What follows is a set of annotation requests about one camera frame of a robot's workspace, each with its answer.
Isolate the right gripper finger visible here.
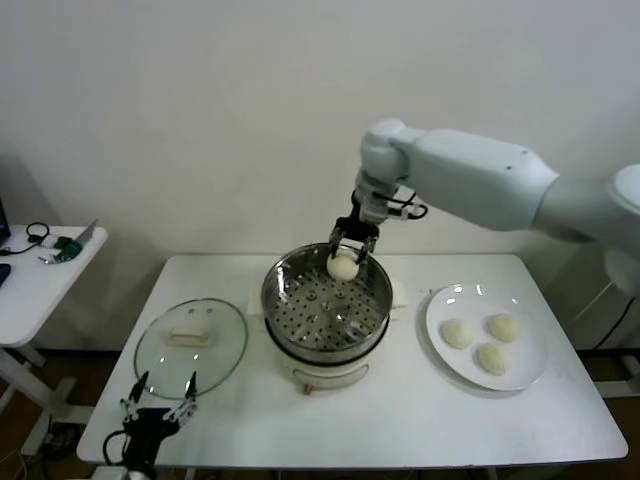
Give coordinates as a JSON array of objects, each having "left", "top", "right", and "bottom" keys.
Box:
[
  {"left": 327, "top": 227, "right": 347, "bottom": 262},
  {"left": 354, "top": 234, "right": 378, "bottom": 264}
]

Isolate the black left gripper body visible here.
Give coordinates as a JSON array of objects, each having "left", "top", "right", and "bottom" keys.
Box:
[{"left": 122, "top": 407, "right": 177, "bottom": 471}]

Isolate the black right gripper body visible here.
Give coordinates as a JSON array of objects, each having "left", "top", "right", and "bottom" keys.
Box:
[{"left": 334, "top": 192, "right": 396, "bottom": 247}]

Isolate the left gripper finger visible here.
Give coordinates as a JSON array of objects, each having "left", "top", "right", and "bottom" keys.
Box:
[
  {"left": 167, "top": 370, "right": 199, "bottom": 427},
  {"left": 119, "top": 370, "right": 150, "bottom": 425}
]

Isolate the white steamed baozi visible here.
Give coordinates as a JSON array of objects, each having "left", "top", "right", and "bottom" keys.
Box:
[
  {"left": 474, "top": 342, "right": 515, "bottom": 375},
  {"left": 439, "top": 318, "right": 475, "bottom": 350},
  {"left": 486, "top": 313, "right": 521, "bottom": 344},
  {"left": 326, "top": 253, "right": 360, "bottom": 282}
]

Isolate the glass lid with cream handle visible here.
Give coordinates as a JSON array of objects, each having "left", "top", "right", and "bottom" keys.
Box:
[{"left": 134, "top": 298, "right": 250, "bottom": 401}]

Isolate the stainless steel steamer basket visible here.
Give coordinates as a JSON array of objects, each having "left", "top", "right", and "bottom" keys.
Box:
[{"left": 261, "top": 243, "right": 395, "bottom": 365}]

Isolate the white ceramic plate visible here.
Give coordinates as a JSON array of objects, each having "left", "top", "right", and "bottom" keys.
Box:
[{"left": 423, "top": 283, "right": 549, "bottom": 397}]

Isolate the white side table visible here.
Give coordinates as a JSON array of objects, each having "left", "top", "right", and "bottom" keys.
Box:
[{"left": 0, "top": 224, "right": 110, "bottom": 456}]

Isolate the green tool holder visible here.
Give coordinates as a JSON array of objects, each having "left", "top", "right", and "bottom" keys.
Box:
[{"left": 54, "top": 237, "right": 84, "bottom": 262}]

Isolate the grey hand saw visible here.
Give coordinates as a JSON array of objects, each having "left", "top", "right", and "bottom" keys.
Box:
[{"left": 74, "top": 219, "right": 100, "bottom": 249}]

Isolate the dark laptop edge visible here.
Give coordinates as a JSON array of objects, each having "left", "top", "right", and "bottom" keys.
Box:
[{"left": 0, "top": 192, "right": 12, "bottom": 249}]

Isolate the white metal stand base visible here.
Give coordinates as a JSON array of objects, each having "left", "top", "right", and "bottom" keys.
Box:
[{"left": 597, "top": 349, "right": 640, "bottom": 399}]

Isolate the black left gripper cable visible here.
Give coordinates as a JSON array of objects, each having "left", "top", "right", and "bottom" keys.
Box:
[{"left": 102, "top": 429, "right": 129, "bottom": 466}]

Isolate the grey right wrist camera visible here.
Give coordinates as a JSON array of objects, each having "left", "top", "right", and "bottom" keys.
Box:
[{"left": 389, "top": 184, "right": 417, "bottom": 220}]

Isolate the black looped cable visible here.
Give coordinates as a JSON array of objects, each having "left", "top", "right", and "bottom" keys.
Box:
[{"left": 0, "top": 223, "right": 51, "bottom": 257}]

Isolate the black power cable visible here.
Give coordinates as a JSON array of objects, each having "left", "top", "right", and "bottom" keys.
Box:
[{"left": 592, "top": 294, "right": 640, "bottom": 351}]

